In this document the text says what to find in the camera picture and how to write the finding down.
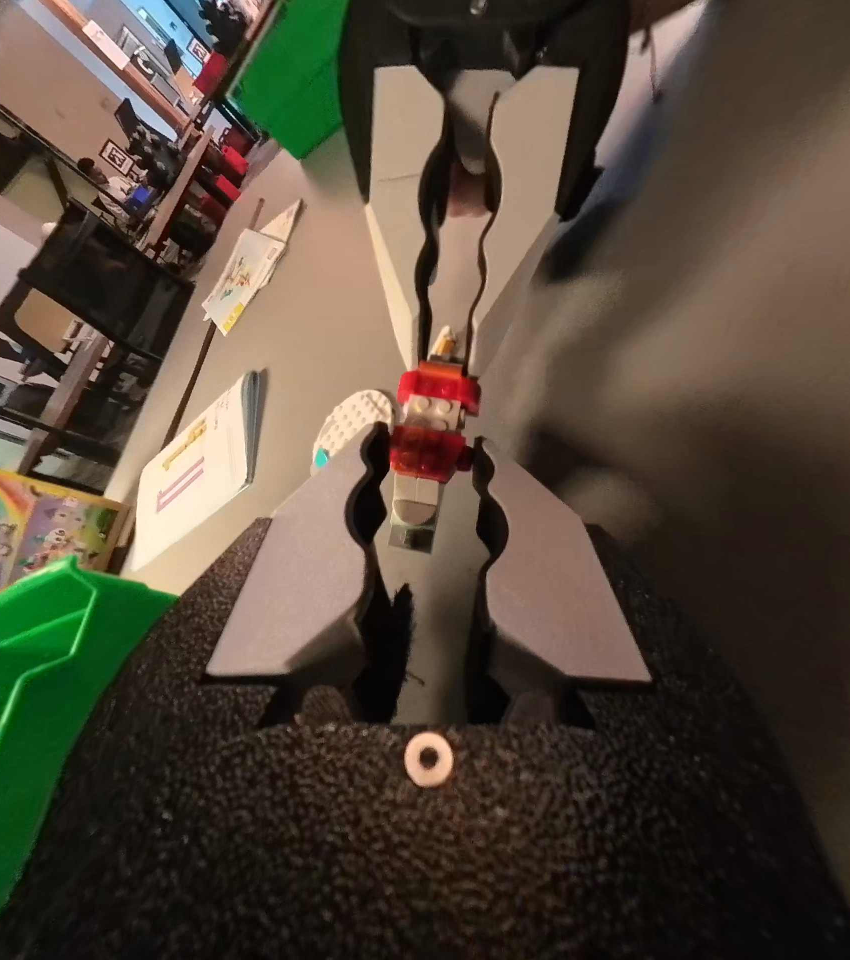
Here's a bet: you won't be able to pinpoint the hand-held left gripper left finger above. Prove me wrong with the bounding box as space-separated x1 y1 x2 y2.
206 423 390 685

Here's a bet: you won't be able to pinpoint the small instruction leaflet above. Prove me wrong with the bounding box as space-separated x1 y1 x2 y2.
255 198 305 246

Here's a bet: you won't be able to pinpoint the green plastic bin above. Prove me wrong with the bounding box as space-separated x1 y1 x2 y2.
0 555 180 960
233 0 351 161

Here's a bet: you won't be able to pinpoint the white round studded plate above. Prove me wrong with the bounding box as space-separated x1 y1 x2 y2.
310 387 396 479

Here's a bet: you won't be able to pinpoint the red stacked boxes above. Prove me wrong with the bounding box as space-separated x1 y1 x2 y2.
191 52 254 204

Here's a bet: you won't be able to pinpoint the large instruction leaflet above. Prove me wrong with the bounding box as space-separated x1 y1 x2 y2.
200 228 290 337

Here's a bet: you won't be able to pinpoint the yellow toy set box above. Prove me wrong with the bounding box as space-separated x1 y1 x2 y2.
0 453 132 603

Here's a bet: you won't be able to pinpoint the colourful brick assembly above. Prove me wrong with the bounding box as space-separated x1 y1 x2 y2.
386 358 486 558

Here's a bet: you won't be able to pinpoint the black camera rig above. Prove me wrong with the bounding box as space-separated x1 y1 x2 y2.
98 112 175 198

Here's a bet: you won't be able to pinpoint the person's right hand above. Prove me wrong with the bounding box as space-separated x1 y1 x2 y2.
446 159 487 220

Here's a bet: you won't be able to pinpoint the thick instruction booklet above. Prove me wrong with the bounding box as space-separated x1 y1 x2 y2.
128 370 261 576

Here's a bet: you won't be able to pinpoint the black mesh office chair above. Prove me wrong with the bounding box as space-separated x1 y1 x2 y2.
0 198 198 408

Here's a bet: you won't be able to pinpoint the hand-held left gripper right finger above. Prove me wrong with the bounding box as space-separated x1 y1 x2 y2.
474 437 654 696

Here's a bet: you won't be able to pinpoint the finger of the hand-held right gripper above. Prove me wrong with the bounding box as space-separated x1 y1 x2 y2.
363 64 448 370
461 64 583 374

